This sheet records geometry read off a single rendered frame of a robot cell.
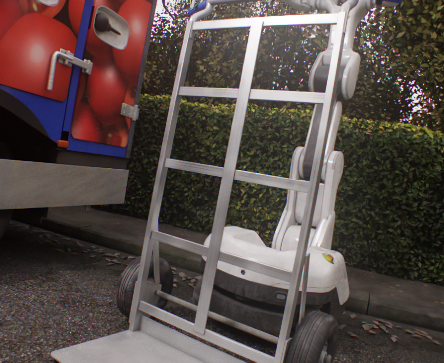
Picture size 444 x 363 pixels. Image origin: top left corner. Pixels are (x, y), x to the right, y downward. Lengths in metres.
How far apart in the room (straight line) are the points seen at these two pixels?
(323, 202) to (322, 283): 0.53
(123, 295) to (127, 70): 1.32
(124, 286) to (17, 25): 1.08
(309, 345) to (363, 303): 1.05
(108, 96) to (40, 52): 0.50
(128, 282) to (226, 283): 0.35
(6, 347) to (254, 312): 0.79
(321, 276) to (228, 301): 0.34
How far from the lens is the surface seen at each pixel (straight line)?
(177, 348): 1.37
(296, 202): 1.91
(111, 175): 2.28
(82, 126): 2.03
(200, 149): 2.97
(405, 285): 2.57
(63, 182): 2.00
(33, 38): 1.80
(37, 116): 1.83
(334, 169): 1.82
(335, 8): 2.14
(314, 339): 1.11
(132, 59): 2.34
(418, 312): 2.17
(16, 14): 1.75
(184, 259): 2.31
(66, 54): 1.90
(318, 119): 1.92
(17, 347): 1.34
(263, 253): 1.40
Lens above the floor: 0.62
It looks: 1 degrees down
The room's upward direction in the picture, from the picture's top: 9 degrees clockwise
